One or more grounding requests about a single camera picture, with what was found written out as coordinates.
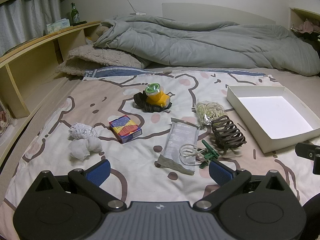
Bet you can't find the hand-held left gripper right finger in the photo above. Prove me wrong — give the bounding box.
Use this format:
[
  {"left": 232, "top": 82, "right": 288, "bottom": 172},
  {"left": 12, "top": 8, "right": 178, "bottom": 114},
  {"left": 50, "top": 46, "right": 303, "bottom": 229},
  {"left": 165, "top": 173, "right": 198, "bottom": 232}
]
[{"left": 192, "top": 159, "right": 298, "bottom": 212}]

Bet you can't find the yellow headlamp with black strap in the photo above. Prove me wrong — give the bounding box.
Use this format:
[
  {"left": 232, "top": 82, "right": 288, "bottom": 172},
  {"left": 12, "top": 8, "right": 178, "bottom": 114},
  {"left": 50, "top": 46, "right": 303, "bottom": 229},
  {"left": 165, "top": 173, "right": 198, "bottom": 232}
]
[{"left": 133, "top": 84, "right": 175, "bottom": 113}]

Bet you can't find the white cardboard box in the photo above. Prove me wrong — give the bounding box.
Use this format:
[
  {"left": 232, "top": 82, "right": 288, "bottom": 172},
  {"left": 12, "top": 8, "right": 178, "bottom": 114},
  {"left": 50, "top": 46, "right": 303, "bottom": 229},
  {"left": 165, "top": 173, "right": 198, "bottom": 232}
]
[{"left": 226, "top": 85, "right": 320, "bottom": 153}]

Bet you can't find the brown hair claw clip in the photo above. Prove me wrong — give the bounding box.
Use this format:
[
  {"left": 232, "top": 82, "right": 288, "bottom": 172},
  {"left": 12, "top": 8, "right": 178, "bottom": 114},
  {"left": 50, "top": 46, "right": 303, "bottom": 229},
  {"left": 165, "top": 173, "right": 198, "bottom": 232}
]
[{"left": 211, "top": 115, "right": 247, "bottom": 155}]

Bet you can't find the boxed plush toy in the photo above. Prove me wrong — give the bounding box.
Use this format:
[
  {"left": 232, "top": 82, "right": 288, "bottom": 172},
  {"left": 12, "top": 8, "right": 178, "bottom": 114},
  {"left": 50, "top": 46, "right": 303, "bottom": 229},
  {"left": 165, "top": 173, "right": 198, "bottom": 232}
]
[{"left": 0, "top": 100, "right": 13, "bottom": 137}]

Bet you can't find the beige fuzzy blanket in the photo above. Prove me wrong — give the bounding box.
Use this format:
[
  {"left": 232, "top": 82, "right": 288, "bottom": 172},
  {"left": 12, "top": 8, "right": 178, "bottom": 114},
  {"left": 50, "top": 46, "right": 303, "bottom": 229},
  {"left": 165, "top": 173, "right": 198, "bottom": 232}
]
[{"left": 55, "top": 25, "right": 150, "bottom": 77}]

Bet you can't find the white wall cabinet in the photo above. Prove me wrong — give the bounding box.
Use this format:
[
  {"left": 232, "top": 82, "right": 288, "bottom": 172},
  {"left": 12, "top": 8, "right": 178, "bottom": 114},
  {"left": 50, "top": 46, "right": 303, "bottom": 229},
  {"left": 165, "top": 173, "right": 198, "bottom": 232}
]
[{"left": 289, "top": 7, "right": 320, "bottom": 40}]

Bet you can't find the wooden bedside shelf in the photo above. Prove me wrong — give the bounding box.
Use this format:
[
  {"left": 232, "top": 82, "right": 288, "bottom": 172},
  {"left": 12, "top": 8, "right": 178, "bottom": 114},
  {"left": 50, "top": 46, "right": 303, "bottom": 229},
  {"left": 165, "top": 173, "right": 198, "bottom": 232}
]
[{"left": 0, "top": 21, "right": 103, "bottom": 153}]

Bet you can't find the green clothespin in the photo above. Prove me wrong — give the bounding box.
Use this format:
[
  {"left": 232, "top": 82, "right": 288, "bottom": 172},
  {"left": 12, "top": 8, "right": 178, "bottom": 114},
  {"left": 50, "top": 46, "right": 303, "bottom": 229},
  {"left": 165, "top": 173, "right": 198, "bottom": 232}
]
[{"left": 199, "top": 140, "right": 220, "bottom": 169}]

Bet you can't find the printed cartoon bed sheet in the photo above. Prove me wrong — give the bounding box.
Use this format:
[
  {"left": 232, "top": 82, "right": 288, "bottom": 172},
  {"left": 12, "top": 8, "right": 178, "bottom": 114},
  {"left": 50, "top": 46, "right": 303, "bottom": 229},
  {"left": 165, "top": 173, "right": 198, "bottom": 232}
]
[{"left": 0, "top": 66, "right": 320, "bottom": 240}]

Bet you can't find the grey duvet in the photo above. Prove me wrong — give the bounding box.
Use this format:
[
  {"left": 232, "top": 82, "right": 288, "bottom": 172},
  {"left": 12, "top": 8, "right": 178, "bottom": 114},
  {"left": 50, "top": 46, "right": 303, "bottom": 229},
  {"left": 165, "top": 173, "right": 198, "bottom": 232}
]
[{"left": 94, "top": 15, "right": 320, "bottom": 77}]

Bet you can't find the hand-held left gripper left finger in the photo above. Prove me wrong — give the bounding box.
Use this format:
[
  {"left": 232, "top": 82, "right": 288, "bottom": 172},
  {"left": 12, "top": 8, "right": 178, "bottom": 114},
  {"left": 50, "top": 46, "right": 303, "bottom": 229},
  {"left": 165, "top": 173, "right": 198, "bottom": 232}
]
[{"left": 23, "top": 159, "right": 127, "bottom": 212}]

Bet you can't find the white headboard panel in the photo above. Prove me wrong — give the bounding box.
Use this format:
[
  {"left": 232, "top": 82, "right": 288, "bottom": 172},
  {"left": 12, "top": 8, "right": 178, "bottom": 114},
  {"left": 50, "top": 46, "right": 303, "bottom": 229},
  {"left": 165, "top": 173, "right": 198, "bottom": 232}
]
[{"left": 162, "top": 3, "right": 277, "bottom": 25}]

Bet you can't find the grey face mask packet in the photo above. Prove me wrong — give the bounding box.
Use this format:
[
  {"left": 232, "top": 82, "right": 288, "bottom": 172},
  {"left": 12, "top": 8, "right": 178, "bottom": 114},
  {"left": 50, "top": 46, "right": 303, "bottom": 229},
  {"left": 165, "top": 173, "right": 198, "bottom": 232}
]
[{"left": 156, "top": 117, "right": 200, "bottom": 176}]

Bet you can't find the grey curtain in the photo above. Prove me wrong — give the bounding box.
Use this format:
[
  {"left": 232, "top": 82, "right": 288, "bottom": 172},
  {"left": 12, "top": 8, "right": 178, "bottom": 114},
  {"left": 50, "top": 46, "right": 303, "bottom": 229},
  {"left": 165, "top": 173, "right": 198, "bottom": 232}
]
[{"left": 0, "top": 0, "right": 69, "bottom": 58}]

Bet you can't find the clear bag of rubber bands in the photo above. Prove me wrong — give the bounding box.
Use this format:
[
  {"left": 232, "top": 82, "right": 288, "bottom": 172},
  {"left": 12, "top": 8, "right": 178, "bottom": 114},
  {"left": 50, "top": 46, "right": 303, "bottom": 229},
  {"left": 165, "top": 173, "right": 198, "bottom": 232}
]
[{"left": 194, "top": 102, "right": 227, "bottom": 130}]

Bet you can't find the tissue pack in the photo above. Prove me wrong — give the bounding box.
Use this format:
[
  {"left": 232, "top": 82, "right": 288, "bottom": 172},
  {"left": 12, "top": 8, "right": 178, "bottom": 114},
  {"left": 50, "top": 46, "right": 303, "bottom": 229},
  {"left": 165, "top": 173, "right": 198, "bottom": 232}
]
[{"left": 46, "top": 19, "right": 71, "bottom": 33}]

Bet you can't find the white elastic cord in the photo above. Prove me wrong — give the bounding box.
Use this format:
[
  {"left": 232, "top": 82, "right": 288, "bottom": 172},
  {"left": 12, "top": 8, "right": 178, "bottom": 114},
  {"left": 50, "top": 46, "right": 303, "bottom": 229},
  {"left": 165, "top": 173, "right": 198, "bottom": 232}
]
[{"left": 179, "top": 144, "right": 213, "bottom": 167}]

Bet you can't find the green glass bottle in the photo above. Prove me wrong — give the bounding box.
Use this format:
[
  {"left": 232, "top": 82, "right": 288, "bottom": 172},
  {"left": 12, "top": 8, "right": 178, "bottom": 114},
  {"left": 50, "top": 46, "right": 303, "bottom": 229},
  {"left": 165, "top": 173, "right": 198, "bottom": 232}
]
[{"left": 70, "top": 2, "right": 82, "bottom": 26}]

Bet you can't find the pink cloth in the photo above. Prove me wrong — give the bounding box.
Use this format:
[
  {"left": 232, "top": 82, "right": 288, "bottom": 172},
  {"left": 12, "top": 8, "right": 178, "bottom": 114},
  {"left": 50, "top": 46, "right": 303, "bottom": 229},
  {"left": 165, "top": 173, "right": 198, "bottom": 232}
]
[{"left": 294, "top": 20, "right": 320, "bottom": 34}]

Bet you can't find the colourful playing card box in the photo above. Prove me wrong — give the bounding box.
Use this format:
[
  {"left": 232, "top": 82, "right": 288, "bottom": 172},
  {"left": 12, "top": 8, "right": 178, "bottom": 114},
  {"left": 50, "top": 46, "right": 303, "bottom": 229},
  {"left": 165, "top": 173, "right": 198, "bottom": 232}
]
[{"left": 109, "top": 115, "right": 142, "bottom": 144}]

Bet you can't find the plain white sock ball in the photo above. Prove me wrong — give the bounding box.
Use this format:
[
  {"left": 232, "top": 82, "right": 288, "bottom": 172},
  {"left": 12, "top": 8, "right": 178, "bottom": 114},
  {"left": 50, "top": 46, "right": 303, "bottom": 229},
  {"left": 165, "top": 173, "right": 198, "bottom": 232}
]
[{"left": 69, "top": 137, "right": 103, "bottom": 160}]

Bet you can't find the patterned white sock ball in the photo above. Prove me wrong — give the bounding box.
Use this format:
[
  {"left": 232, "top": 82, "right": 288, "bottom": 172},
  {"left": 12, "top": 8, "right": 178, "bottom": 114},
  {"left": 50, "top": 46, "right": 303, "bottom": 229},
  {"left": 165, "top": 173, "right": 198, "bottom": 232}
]
[{"left": 69, "top": 122, "right": 98, "bottom": 140}]

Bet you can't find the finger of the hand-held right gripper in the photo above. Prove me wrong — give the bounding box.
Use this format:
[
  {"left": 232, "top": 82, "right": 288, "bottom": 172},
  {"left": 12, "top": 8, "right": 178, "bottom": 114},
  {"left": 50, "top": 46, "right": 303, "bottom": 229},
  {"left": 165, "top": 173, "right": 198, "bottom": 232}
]
[{"left": 295, "top": 142, "right": 320, "bottom": 161}]

